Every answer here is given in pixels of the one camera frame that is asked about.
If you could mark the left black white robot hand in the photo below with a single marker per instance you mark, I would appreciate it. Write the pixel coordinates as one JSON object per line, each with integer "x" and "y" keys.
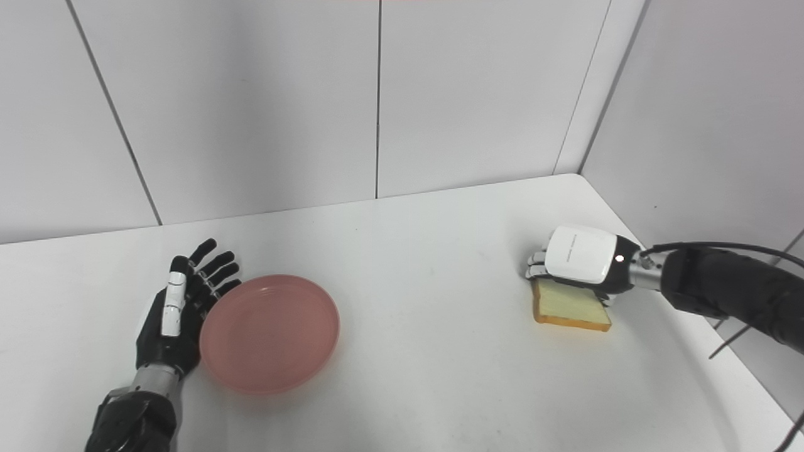
{"x": 166, "y": 345}

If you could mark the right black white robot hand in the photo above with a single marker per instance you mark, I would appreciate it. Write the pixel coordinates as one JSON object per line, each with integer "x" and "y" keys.
{"x": 581, "y": 256}

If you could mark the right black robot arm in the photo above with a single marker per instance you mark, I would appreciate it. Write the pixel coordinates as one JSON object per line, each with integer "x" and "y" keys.
{"x": 735, "y": 289}

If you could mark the pink round plate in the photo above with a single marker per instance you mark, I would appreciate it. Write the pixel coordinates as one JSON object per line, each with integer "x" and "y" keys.
{"x": 270, "y": 334}

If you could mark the slice of white bread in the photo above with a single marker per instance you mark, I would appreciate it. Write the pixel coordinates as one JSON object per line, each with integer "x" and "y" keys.
{"x": 565, "y": 307}

